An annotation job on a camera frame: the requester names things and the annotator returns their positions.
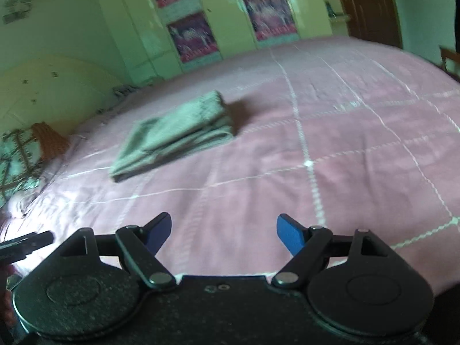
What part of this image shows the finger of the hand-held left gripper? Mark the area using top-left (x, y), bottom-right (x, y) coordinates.
top-left (0, 231), bottom-right (55, 263)

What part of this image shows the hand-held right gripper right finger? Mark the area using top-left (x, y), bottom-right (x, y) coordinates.
top-left (272, 214), bottom-right (392, 290)

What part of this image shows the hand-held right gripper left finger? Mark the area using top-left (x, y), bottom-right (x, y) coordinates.
top-left (59, 213), bottom-right (177, 291)

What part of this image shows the grey-green towel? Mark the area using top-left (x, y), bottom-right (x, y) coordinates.
top-left (110, 90), bottom-right (236, 184)

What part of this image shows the person's left hand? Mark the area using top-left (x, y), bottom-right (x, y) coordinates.
top-left (0, 265), bottom-right (17, 326)

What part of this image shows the patterned pillow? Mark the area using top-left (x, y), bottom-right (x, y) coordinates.
top-left (0, 129), bottom-right (49, 204)

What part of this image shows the orange tassel cushion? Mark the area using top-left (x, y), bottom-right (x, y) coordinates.
top-left (32, 122), bottom-right (71, 161)

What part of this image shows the pink checked bedspread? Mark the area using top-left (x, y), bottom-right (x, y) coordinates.
top-left (0, 36), bottom-right (460, 288)

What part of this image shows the patterned bed sheet edge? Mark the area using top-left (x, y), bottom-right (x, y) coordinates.
top-left (111, 83), bottom-right (145, 98)

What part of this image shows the cream headboard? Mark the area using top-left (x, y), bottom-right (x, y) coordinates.
top-left (0, 55), bottom-right (128, 139)

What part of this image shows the pale green wardrobe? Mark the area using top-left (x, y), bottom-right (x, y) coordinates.
top-left (90, 0), bottom-right (351, 80)

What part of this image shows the wooden chair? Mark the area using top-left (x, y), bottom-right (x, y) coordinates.
top-left (438, 45), bottom-right (460, 77)

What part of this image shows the dark brown wooden door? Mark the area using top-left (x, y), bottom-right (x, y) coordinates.
top-left (334, 0), bottom-right (403, 49)

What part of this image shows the wall sticker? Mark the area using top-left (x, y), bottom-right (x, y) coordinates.
top-left (2, 0), bottom-right (35, 26)

